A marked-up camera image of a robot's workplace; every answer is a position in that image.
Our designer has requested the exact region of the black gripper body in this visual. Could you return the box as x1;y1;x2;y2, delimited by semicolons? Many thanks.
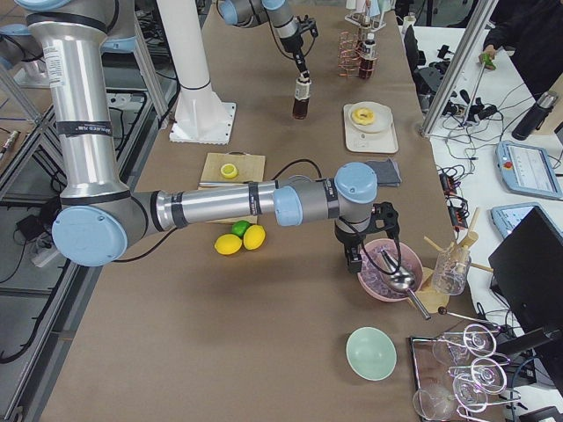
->
281;15;319;62
334;201;399;255

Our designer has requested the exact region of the tea bottle white cap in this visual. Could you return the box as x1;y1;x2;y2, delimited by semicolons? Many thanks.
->
292;75;311;120

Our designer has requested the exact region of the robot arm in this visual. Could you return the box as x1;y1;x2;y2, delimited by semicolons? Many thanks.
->
22;1;399;273
216;0;318;83

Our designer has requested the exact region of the tea bottle right in rack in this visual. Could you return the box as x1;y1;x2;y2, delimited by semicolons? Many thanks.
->
358;33;377;79

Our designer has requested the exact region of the beige rabbit tray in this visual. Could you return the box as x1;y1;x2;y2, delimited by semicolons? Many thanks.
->
343;110;398;154

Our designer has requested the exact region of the black glass tray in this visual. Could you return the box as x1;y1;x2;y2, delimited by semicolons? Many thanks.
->
408;334;520;422

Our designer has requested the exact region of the pink ice bowl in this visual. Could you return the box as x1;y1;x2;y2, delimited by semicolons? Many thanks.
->
357;238;423;302

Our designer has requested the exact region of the grey folded cloth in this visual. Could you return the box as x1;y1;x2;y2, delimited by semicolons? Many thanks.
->
366;158;402;187

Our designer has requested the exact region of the metal ice scoop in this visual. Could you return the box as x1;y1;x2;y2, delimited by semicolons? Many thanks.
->
381;250;431;320

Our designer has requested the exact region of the wooden cup stand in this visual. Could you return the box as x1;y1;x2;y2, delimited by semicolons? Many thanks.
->
424;207;494;299

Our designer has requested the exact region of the glazed donut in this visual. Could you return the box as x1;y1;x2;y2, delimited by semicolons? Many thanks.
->
350;107;376;126

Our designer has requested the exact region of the glass mug on stand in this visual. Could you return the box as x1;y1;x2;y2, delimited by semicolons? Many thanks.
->
431;246;471;295

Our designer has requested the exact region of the mint green bowl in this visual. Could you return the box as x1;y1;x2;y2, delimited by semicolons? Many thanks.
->
346;327;397;382

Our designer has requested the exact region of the white plate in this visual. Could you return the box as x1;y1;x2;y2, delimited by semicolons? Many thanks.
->
343;101;392;134

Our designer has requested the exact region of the upper whole lemon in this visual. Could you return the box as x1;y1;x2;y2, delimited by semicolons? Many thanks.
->
243;224;266;251

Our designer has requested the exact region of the whole lemon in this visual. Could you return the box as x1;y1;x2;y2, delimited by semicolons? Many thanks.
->
243;224;266;251
214;233;243;256

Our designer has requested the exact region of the green lime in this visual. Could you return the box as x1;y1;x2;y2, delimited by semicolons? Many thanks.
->
230;220;252;237

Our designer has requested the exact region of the wooden cutting board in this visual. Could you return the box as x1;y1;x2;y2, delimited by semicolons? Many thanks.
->
197;152;267;225

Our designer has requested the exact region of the lower whole lemon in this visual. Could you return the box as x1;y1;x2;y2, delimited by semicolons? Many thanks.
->
214;233;243;256

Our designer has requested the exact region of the half lemon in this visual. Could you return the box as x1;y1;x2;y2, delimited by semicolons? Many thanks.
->
220;163;238;179

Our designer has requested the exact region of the wine glass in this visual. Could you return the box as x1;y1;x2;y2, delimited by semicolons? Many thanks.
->
413;383;457;421
432;324;496;366
448;357;508;412

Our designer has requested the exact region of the teach pendant tablet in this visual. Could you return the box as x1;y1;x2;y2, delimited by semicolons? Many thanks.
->
496;142;562;200

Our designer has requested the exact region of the black monitor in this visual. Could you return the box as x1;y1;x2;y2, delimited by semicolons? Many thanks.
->
489;207;562;332

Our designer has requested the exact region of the black water bottle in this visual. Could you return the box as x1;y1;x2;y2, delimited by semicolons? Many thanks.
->
511;91;559;141

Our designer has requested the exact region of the person in black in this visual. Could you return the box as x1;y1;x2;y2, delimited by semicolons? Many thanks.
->
483;1;562;98

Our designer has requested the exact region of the copper wire bottle rack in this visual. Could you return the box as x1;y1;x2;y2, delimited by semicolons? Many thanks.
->
338;31;377;79

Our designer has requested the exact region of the white wire cup rack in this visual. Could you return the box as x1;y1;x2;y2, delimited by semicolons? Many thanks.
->
345;0;393;31

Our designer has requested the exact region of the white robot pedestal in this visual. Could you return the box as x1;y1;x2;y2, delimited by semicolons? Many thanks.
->
157;0;236;145

